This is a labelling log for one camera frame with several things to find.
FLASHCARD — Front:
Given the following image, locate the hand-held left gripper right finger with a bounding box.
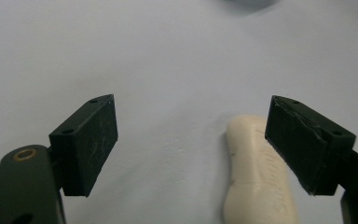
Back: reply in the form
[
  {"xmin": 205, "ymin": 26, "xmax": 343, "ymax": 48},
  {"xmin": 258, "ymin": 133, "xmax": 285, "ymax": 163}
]
[{"xmin": 264, "ymin": 94, "xmax": 357, "ymax": 197}]

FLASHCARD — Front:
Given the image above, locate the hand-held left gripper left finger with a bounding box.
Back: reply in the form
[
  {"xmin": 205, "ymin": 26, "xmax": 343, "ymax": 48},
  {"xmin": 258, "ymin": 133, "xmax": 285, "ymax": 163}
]
[{"xmin": 48, "ymin": 93, "xmax": 119, "ymax": 198}]

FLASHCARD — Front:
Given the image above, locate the cream soap bar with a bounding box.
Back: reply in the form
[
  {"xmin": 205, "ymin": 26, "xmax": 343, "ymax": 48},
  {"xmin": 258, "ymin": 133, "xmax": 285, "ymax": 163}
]
[{"xmin": 222, "ymin": 113, "xmax": 300, "ymax": 224}]

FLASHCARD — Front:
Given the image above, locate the dark blurred object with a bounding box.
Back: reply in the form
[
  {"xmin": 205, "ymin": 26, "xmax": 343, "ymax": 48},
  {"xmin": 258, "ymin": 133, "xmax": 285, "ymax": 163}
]
[{"xmin": 213, "ymin": 0, "xmax": 282, "ymax": 15}]

